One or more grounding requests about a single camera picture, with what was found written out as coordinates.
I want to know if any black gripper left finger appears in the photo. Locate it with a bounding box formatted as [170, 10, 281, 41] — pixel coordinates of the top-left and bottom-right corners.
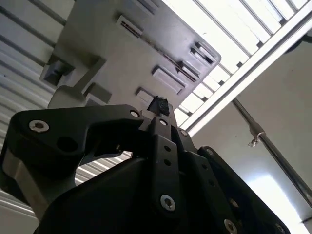
[2, 96, 184, 219]

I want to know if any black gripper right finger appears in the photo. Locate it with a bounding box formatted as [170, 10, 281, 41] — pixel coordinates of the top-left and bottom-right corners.
[162, 98, 291, 234]

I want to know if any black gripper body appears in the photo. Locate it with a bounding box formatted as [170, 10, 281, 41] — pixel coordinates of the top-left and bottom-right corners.
[40, 157, 221, 234]

